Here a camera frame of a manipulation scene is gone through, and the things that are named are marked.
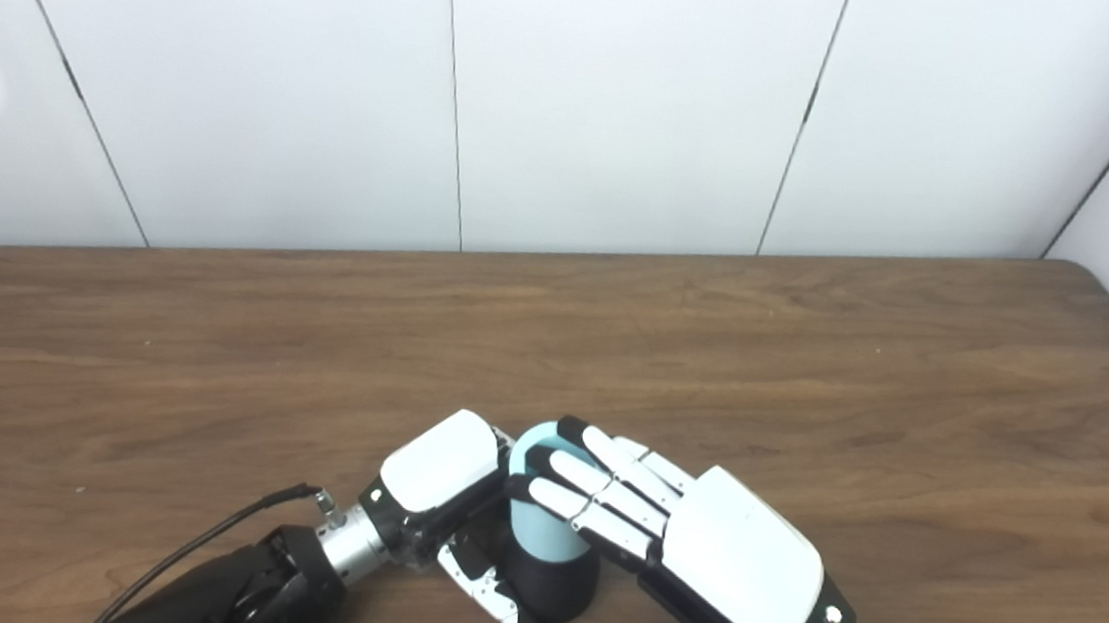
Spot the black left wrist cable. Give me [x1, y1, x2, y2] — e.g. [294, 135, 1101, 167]
[86, 465, 339, 623]

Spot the light-blue hose piece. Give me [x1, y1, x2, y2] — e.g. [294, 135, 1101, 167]
[500, 418, 606, 565]

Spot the white and black right hand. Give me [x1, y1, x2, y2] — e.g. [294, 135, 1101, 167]
[492, 410, 873, 623]

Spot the black flared nozzle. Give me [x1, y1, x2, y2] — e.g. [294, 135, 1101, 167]
[499, 538, 603, 623]

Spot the white and black left hand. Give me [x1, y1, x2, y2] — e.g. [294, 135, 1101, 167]
[347, 400, 566, 623]

